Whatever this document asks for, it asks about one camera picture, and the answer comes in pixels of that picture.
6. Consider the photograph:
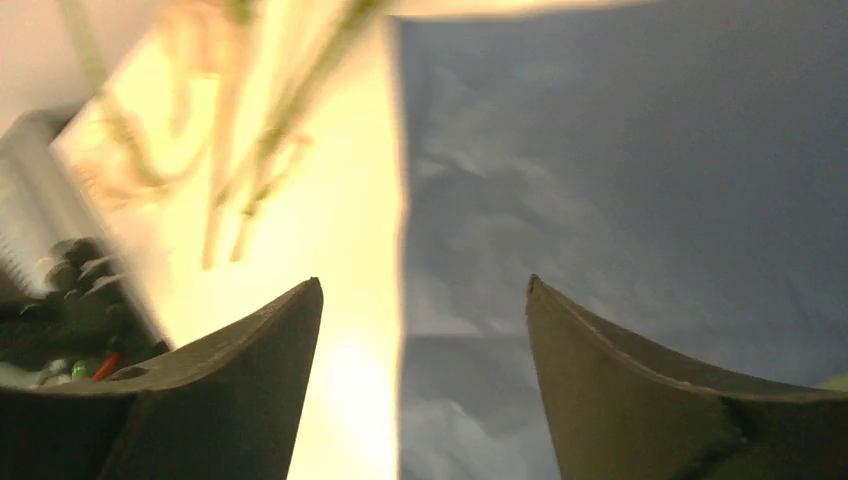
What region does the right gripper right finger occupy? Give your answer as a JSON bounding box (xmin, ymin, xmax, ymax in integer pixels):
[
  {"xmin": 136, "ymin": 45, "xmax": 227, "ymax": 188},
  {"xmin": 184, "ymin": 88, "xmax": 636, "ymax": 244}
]
[{"xmin": 526, "ymin": 276, "xmax": 847, "ymax": 479}]

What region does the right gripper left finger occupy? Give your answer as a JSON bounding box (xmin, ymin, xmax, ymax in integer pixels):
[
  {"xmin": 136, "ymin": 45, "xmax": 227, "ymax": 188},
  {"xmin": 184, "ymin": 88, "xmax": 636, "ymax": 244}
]
[{"xmin": 1, "ymin": 278, "xmax": 323, "ymax": 480}]

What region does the blue wrapping paper sheet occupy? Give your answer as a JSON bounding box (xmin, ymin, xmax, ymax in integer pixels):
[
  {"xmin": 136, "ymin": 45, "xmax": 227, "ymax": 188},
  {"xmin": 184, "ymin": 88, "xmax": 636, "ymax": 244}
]
[{"xmin": 397, "ymin": 1, "xmax": 847, "ymax": 479}]

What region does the fake pink flower bouquet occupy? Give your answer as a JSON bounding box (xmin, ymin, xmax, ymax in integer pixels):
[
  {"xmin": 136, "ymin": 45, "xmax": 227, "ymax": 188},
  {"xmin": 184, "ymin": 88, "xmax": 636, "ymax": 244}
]
[{"xmin": 57, "ymin": 1, "xmax": 387, "ymax": 270}]

